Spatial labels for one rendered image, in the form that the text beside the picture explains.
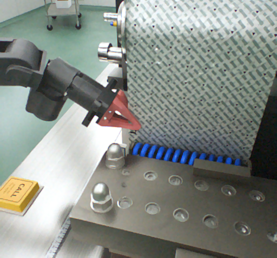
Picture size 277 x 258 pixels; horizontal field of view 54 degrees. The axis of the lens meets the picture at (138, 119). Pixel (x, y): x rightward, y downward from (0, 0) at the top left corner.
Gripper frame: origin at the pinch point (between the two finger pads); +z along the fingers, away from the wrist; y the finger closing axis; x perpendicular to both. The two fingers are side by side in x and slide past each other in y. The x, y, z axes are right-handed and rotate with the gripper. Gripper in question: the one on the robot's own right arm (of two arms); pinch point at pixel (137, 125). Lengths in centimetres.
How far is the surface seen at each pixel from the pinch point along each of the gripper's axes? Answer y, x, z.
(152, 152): 3.3, -0.9, 5.1
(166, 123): 0.3, 4.5, 4.2
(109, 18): -3.7, 13.3, -14.8
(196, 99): 0.3, 11.9, 5.4
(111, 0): -557, -180, -130
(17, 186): 9.0, -25.5, -13.7
